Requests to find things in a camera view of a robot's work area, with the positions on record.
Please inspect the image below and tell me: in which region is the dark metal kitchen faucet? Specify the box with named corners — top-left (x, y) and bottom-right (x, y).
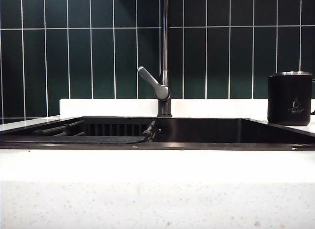
top-left (137, 0), bottom-right (172, 118)

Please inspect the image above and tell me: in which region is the black mug with steel rim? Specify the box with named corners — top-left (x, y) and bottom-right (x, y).
top-left (267, 71), bottom-right (315, 127)

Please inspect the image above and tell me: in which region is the black steel kitchen sink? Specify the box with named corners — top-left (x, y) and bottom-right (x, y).
top-left (0, 115), bottom-right (315, 150)

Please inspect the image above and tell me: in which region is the black slotted drain basket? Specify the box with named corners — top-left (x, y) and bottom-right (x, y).
top-left (82, 122), bottom-right (150, 136)

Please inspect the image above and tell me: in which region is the black roll-up drying rack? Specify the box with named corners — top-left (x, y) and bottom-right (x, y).
top-left (0, 119), bottom-right (156, 144)

